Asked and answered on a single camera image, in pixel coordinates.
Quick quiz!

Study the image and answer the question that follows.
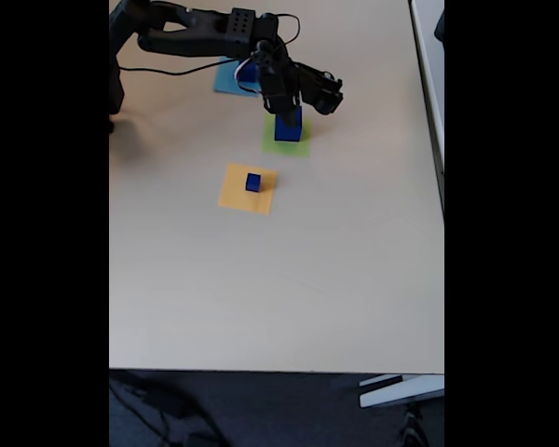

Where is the largest blue cube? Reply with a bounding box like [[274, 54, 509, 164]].
[[274, 104, 304, 142]]

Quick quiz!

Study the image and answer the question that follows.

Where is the medium blue cube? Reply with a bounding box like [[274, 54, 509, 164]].
[[239, 60, 261, 85]]

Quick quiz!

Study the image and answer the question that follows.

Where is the green paper square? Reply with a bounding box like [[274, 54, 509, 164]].
[[259, 114, 312, 158]]

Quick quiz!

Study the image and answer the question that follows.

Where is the blue paper square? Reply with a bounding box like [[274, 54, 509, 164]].
[[212, 55, 262, 97]]

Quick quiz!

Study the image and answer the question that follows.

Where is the orange paper square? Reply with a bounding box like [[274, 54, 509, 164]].
[[217, 161, 279, 216]]

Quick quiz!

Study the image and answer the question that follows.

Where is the white table foot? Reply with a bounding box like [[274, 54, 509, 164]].
[[358, 373, 445, 410]]

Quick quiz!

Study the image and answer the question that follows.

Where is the black camera box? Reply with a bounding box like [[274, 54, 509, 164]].
[[297, 62, 345, 116]]

